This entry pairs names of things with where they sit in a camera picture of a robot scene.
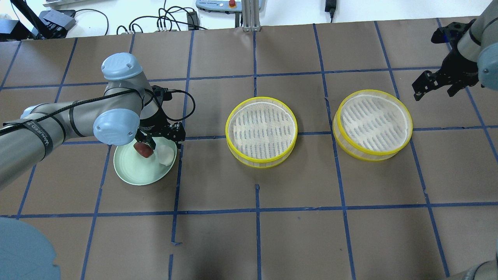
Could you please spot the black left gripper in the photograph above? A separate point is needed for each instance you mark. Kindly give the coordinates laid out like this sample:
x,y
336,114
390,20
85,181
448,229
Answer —
x,y
150,122

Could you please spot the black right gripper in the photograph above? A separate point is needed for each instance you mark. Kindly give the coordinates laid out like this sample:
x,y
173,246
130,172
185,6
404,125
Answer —
x,y
456,62

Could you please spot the white bun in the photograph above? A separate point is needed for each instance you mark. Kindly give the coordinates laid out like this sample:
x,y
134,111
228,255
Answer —
x,y
165,155

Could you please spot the red-brown bun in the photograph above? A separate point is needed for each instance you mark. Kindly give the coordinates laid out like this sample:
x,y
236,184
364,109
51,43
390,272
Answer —
x,y
143,149

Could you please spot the yellow steamer basket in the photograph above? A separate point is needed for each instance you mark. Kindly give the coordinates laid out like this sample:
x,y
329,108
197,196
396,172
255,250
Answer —
x,y
372,125
261,132

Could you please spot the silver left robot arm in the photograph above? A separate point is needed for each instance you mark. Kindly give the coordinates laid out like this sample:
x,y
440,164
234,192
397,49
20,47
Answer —
x,y
113,119

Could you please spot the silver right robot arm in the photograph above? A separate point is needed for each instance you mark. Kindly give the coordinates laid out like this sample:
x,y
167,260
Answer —
x,y
473,56

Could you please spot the light green plate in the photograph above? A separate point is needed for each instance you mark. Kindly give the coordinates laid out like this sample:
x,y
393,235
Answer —
x,y
133,169

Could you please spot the black power adapter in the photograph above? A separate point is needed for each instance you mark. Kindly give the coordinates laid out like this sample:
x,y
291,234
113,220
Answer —
x,y
331,7

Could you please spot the teach pendant with red button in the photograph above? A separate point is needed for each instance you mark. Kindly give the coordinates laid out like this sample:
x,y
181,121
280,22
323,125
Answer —
x,y
223,6

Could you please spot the black box on desk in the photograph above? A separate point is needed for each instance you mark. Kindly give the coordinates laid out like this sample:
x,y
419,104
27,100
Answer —
x,y
58,20

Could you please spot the aluminium frame post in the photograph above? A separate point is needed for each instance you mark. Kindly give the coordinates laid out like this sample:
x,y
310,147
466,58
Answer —
x,y
251,15

